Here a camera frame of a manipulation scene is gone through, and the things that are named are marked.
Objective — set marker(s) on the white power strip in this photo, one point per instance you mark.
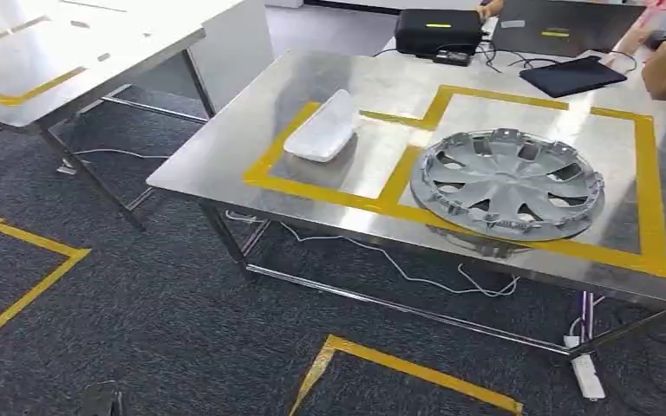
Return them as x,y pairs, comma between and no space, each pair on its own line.
587,370

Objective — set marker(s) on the yellow tape line on table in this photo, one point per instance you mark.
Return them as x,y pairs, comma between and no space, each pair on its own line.
17,97

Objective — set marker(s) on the black tablet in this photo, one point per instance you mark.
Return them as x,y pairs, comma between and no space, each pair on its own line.
571,76

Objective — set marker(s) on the steel table with tape outline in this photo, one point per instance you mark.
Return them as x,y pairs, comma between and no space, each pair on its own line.
241,149

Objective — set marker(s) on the black box case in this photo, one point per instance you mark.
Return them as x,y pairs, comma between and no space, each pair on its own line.
436,34

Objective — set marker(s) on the dark laptop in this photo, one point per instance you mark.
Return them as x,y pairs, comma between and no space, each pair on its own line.
568,26

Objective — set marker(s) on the silver wheel hubcap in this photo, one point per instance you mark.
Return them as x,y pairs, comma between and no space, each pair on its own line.
505,186

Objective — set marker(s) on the person's hand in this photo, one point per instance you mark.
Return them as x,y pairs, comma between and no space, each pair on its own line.
489,10

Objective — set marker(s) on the yellow floor tape outline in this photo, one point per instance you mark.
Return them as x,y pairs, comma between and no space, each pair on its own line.
413,370
40,284

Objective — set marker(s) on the yellow tape outline on table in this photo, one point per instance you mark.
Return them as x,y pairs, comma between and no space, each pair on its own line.
652,201

